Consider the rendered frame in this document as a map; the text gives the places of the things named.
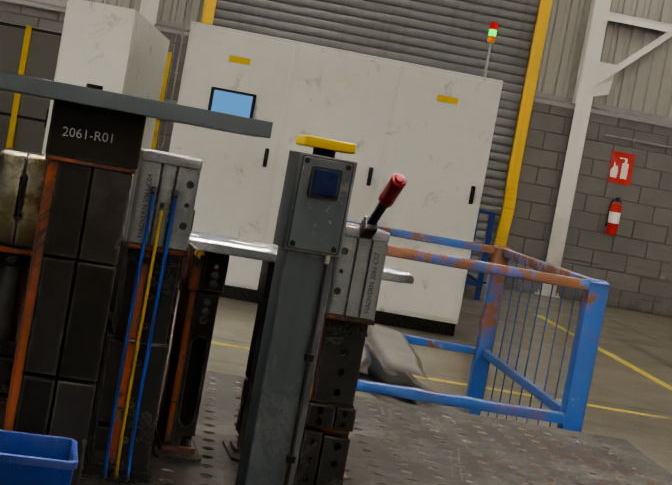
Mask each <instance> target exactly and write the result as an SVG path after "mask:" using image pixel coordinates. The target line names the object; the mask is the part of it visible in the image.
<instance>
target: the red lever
mask: <svg viewBox="0 0 672 485"><path fill-rule="evenodd" d="M406 183H407V180H406V178H405V176H404V175H402V174H399V173H396V174H394V175H393V176H392V177H391V179H390V180H389V182H388V183H387V185H386V186H385V188H384V190H383V191H382V193H381V194H380V196H379V198H378V200H379V203H378V205H377V206H376V208H375V209H374V211H373V212H372V214H371V215H370V217H369V216H365V217H364V218H363V220H362V221H361V223H360V230H359V232H360V234H359V236H360V237H364V238H370V239H372V238H373V236H374V235H375V234H376V232H377V229H378V221H379V219H380V218H381V216H382V215H383V213H384V212H385V210H386V208H389V207H391V206H392V205H393V204H394V202H395V200H396V199H397V197H398V196H399V194H400V193H401V191H402V190H403V188H404V187H405V185H406Z"/></svg>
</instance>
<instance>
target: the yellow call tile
mask: <svg viewBox="0 0 672 485"><path fill-rule="evenodd" d="M296 144H297V145H302V146H308V147H313V154H315V155H321V156H326V157H332V158H335V153H336V152H340V153H347V154H355V151H356V144H353V143H347V142H342V141H337V140H331V139H326V138H321V137H315V136H310V135H297V137H296Z"/></svg>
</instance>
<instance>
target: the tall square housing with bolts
mask: <svg viewBox="0 0 672 485"><path fill-rule="evenodd" d="M202 164H203V161H202V160H201V159H198V158H195V157H191V156H186V155H180V154H175V153H169V152H164V151H158V150H152V149H146V148H141V152H140V157H139V163H138V168H137V169H136V170H135V174H133V177H132V183H131V189H130V195H129V200H128V206H127V212H126V218H125V224H124V229H123V235H122V238H121V240H122V242H123V244H124V246H125V249H124V255H123V260H122V266H121V272H120V278H119V284H118V289H117V295H116V301H115V307H114V313H113V318H112V328H113V330H111V329H107V332H106V338H105V343H104V349H103V355H102V361H101V366H100V372H99V378H98V384H97V390H96V395H95V401H94V409H95V410H94V411H93V414H92V419H91V425H90V430H89V436H88V442H87V445H86V447H85V453H84V459H83V464H84V466H83V464H82V467H84V468H82V470H81V473H83V474H84V475H83V478H89V477H90V478H93V479H94V478H95V479H97V478H98V479H109V480H107V481H108V482H110V481H111V482H112V481H114V482H119V483H122V482H128V483H133V484H135V483H137V482H138V483H139V482H144V483H148V482H149V483H150V482H151V481H149V478H151V476H150V474H152V473H151V472H149V470H151V469H152V466H151V465H148V464H149V459H150V453H151V447H152V442H153V436H154V430H155V424H156V419H157V413H158V407H159V402H160V396H161V390H162V385H163V379H164V373H165V367H166V362H167V356H168V350H169V346H168V343H167V335H168V330H169V324H170V318H171V313H172V307H173V301H174V296H175V290H176V284H177V278H178V273H179V267H180V261H181V256H184V257H187V246H188V241H189V235H190V229H191V223H192V218H193V212H194V206H195V201H196V195H197V189H198V184H199V178H200V172H201V169H202ZM150 468H151V469H150Z"/></svg>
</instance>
